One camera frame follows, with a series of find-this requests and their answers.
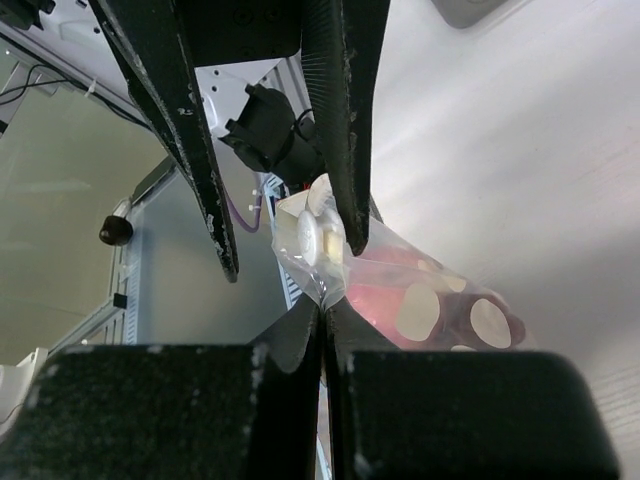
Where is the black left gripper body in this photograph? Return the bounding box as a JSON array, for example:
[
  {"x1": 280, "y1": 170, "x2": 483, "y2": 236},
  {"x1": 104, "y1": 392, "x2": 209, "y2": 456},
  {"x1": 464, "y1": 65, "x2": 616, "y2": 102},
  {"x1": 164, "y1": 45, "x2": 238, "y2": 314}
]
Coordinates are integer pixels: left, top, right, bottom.
[{"x1": 170, "y1": 1, "x2": 302, "y2": 67}]

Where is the dark red grape bunch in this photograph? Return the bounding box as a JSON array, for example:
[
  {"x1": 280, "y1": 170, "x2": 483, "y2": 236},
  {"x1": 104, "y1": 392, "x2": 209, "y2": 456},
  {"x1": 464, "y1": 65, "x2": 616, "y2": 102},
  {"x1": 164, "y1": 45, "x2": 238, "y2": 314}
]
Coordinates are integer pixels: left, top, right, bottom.
[{"x1": 359, "y1": 244, "x2": 529, "y2": 351}]

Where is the black round knob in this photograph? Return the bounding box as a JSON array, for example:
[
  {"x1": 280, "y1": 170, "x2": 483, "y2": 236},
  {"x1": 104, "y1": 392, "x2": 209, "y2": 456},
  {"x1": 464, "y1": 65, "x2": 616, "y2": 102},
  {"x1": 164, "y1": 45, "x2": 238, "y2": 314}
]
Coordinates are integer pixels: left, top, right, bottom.
[{"x1": 99, "y1": 215, "x2": 134, "y2": 246}]

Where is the clear grey plastic bin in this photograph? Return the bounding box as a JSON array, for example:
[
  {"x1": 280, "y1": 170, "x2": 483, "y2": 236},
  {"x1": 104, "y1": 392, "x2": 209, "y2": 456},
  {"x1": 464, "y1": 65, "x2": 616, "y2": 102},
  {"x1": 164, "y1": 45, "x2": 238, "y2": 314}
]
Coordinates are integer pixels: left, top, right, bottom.
[{"x1": 431, "y1": 0, "x2": 521, "y2": 30}]

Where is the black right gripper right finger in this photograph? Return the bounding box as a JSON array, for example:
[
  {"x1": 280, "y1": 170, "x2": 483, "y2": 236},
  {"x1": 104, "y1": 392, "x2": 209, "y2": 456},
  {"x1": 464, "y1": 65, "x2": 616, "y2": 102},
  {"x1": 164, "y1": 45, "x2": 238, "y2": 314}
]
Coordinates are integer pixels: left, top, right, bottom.
[{"x1": 324, "y1": 304, "x2": 621, "y2": 479}]

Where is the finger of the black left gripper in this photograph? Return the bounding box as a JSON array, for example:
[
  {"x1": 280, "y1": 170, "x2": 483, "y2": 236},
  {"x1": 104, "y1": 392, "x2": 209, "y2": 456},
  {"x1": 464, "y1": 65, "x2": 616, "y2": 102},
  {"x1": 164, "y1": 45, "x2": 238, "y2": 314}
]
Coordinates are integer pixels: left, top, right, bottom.
[
  {"x1": 90, "y1": 1, "x2": 239, "y2": 283},
  {"x1": 301, "y1": 0, "x2": 390, "y2": 255}
]

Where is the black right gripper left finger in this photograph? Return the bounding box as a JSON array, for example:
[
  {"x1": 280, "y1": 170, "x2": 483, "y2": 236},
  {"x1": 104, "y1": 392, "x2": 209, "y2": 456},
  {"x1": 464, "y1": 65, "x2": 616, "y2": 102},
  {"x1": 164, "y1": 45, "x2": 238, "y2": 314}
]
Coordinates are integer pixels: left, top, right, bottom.
[{"x1": 1, "y1": 302, "x2": 320, "y2": 479}]

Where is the slotted white cable duct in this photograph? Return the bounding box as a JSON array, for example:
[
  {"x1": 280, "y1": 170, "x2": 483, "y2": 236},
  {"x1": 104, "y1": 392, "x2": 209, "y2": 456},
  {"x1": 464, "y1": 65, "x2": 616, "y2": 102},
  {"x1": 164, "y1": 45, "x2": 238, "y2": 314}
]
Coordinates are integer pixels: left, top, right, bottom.
[{"x1": 261, "y1": 174, "x2": 306, "y2": 310}]

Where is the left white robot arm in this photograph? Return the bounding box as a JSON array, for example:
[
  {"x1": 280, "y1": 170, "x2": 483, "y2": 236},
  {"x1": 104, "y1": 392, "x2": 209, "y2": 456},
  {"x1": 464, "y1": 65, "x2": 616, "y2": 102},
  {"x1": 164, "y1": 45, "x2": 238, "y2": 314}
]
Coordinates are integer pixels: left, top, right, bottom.
[{"x1": 1, "y1": 1, "x2": 390, "y2": 281}]

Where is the clear zip top bag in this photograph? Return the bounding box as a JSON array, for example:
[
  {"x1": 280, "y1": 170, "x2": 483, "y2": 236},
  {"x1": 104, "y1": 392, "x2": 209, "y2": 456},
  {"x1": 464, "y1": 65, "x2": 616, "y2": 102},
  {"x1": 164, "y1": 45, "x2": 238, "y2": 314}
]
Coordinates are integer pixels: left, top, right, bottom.
[{"x1": 272, "y1": 175, "x2": 535, "y2": 351}]

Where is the aluminium mounting rail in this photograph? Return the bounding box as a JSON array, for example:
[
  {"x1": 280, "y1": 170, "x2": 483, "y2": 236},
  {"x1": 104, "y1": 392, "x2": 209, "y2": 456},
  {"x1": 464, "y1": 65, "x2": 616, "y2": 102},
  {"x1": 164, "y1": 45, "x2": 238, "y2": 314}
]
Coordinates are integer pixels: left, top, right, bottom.
[{"x1": 50, "y1": 158, "x2": 176, "y2": 354}]

